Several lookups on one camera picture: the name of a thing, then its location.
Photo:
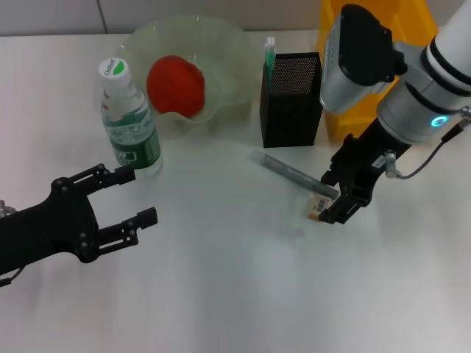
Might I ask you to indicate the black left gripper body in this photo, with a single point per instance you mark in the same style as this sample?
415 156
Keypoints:
37 231

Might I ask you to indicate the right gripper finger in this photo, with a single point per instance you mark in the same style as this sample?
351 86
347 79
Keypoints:
333 175
342 211

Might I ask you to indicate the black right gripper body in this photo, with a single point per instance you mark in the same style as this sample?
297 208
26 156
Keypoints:
368 162

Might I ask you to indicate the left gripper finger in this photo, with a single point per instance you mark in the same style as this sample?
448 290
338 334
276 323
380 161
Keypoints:
123 175
147 217

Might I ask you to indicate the clear plastic water bottle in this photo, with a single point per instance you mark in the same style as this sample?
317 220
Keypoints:
132 139

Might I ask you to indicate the orange fruit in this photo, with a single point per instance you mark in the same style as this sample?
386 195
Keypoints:
176 88

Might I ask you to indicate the green utility knife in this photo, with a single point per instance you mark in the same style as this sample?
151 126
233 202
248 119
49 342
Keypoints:
269 62

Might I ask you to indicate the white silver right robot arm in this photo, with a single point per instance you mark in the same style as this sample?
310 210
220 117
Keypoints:
452 44

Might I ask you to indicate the beige eraser with label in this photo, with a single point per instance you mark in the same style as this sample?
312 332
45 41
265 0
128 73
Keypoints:
316 209

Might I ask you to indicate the grey marker pen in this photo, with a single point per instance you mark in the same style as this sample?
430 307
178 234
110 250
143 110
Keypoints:
287 171

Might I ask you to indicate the black mesh pen holder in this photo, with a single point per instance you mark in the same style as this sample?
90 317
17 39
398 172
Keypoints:
290 110

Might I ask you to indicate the translucent green fruit bowl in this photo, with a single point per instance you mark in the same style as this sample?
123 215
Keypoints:
228 55

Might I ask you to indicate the yellow plastic storage bin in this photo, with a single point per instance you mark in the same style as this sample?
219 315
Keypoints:
404 14

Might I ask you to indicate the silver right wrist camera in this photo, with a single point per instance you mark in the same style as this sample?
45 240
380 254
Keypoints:
353 62

